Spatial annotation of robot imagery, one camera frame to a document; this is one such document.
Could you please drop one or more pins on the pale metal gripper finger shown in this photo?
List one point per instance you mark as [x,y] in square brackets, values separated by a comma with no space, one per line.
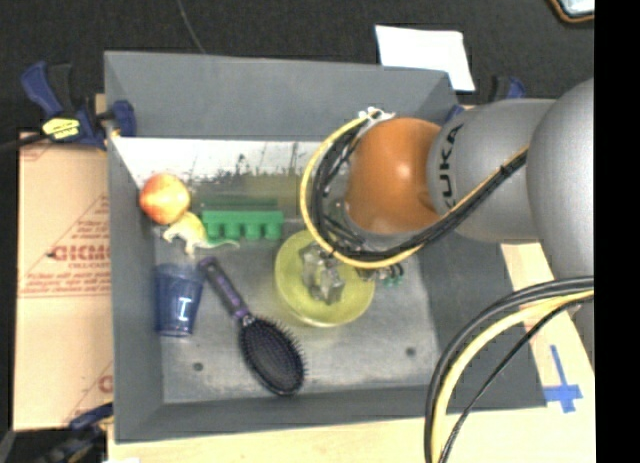
[330,288]
[312,263]

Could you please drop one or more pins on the yellow-green round plate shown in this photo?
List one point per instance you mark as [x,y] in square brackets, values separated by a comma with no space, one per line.
[295,296]

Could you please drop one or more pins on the grey metal bin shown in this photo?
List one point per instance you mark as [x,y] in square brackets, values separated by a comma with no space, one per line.
[350,361]

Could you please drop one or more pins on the green studded toy brick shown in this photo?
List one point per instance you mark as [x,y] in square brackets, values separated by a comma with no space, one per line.
[242,225]

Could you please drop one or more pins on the purple and black hairbrush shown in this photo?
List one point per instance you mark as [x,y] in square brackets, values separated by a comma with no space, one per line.
[270,351]

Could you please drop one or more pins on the yellow toy dinosaur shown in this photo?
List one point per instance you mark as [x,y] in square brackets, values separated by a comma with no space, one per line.
[190,233]

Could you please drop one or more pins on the blue plastic cup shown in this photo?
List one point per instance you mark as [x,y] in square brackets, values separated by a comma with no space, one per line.
[176,301]

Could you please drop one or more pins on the red and yellow apple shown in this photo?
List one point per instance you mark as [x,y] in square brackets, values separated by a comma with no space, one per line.
[164,198]

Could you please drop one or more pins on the brown cardboard board red print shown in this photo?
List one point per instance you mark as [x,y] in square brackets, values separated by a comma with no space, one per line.
[60,311]

